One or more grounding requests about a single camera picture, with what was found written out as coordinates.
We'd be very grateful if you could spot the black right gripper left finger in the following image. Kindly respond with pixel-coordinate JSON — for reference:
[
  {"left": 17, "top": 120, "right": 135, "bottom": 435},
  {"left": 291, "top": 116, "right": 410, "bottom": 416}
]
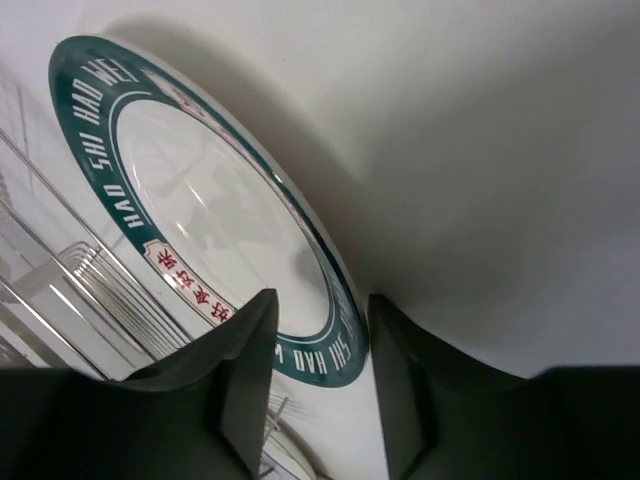
[{"left": 1, "top": 289, "right": 278, "bottom": 479}]

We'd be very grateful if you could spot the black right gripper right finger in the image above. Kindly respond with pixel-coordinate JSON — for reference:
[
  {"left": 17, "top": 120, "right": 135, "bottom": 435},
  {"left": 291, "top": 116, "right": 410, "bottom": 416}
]
[{"left": 368, "top": 294, "right": 639, "bottom": 479}]

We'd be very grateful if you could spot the green rim lettered plate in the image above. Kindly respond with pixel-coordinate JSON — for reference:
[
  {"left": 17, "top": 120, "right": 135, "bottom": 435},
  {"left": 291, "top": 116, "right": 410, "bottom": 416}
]
[{"left": 48, "top": 35, "right": 368, "bottom": 388}]

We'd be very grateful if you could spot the metal wire dish rack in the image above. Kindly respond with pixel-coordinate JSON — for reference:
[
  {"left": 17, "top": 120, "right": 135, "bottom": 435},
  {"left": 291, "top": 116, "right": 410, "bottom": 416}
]
[{"left": 1, "top": 70, "right": 200, "bottom": 379}]

